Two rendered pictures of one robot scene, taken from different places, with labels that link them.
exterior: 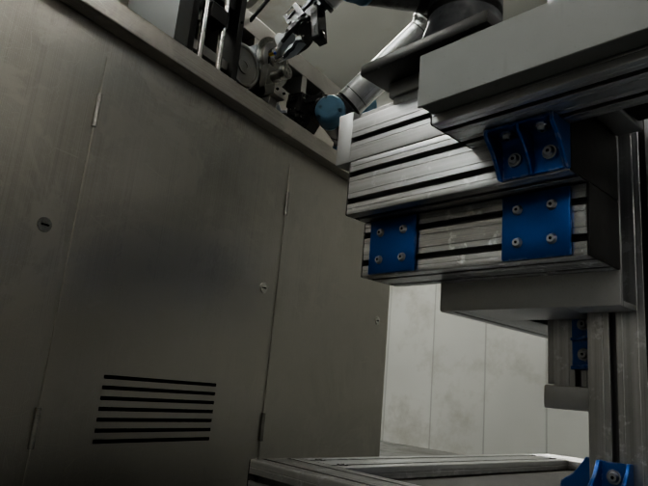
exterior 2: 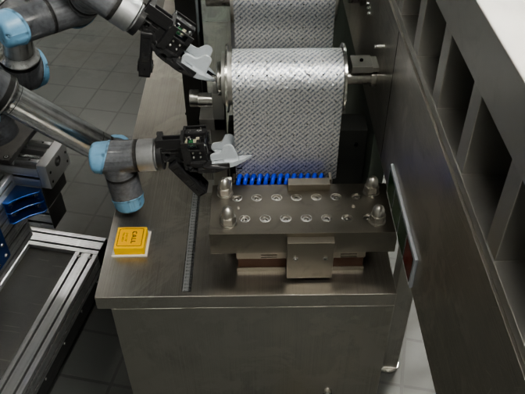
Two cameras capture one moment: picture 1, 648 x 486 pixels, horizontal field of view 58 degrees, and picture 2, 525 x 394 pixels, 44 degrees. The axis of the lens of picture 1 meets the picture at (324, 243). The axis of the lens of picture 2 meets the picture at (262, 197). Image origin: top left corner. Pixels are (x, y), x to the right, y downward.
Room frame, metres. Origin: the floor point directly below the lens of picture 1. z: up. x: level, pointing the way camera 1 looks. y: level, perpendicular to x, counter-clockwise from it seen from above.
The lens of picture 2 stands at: (2.62, -0.45, 1.99)
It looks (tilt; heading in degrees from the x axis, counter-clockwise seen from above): 42 degrees down; 145
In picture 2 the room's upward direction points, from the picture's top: 1 degrees counter-clockwise
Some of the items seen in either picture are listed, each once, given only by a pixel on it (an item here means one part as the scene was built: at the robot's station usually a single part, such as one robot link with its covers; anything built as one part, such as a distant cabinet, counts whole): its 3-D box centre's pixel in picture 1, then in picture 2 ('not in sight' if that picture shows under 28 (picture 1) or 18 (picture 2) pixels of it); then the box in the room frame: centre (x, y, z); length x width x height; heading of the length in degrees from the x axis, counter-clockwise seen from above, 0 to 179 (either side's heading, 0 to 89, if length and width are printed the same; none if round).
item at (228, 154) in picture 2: not in sight; (230, 154); (1.64, 0.16, 1.10); 0.09 x 0.03 x 0.06; 53
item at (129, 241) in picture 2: not in sight; (130, 241); (1.57, -0.09, 0.91); 0.07 x 0.07 x 0.02; 55
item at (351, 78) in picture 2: not in sight; (359, 77); (1.74, 0.43, 1.25); 0.07 x 0.04 x 0.04; 55
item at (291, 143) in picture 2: not in sight; (286, 147); (1.70, 0.27, 1.11); 0.23 x 0.01 x 0.18; 55
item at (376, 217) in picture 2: not in sight; (378, 213); (1.94, 0.33, 1.05); 0.04 x 0.04 x 0.04
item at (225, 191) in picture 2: not in sight; (224, 185); (1.68, 0.11, 1.05); 0.04 x 0.04 x 0.04
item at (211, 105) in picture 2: (269, 116); (213, 141); (1.52, 0.18, 1.05); 0.06 x 0.05 x 0.31; 55
